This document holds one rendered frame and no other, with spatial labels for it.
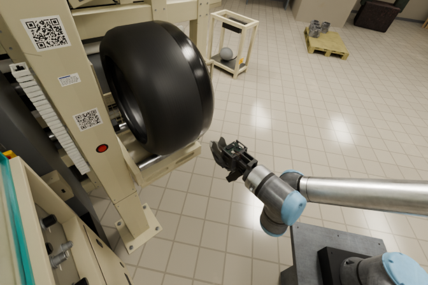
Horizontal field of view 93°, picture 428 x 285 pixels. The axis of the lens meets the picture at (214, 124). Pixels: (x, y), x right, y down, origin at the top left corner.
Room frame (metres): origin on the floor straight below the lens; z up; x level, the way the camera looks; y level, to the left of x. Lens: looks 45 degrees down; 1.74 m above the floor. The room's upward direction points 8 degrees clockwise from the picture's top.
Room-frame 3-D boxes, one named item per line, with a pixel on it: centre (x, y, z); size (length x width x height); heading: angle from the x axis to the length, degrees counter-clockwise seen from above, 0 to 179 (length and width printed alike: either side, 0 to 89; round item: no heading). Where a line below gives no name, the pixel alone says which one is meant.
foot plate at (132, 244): (0.51, 0.47, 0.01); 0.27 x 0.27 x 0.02; 46
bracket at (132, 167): (0.58, 0.43, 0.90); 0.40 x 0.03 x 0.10; 46
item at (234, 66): (3.09, -0.08, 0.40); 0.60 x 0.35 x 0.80; 56
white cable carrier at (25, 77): (0.43, 0.51, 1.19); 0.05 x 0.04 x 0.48; 46
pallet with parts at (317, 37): (4.67, -2.15, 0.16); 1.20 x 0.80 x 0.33; 175
